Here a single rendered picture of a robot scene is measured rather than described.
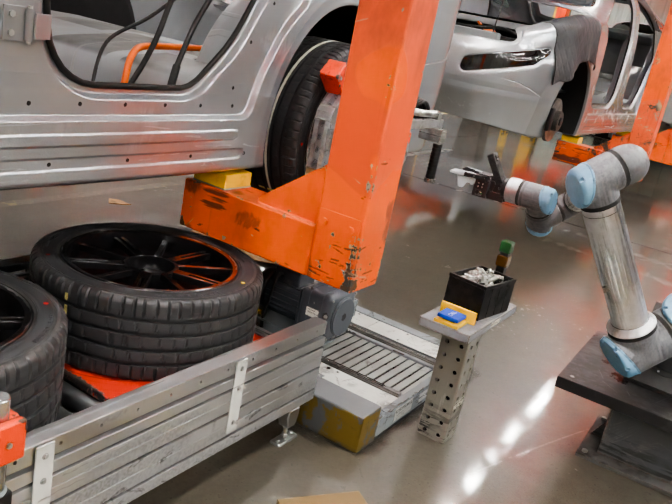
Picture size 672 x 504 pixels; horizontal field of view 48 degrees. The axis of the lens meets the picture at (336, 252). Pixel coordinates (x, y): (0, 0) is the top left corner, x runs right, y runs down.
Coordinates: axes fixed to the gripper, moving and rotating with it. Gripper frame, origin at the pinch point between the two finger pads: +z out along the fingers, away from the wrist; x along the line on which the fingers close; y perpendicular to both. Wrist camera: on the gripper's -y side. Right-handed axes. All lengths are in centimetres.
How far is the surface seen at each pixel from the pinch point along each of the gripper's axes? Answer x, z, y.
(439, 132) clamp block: -2.7, 9.3, -11.0
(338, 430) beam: -69, -9, 78
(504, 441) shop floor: -20, -48, 83
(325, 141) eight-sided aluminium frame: -44, 31, -4
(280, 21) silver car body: -57, 47, -39
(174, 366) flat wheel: -120, 17, 51
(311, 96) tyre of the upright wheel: -45, 39, -17
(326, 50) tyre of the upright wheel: -32, 45, -32
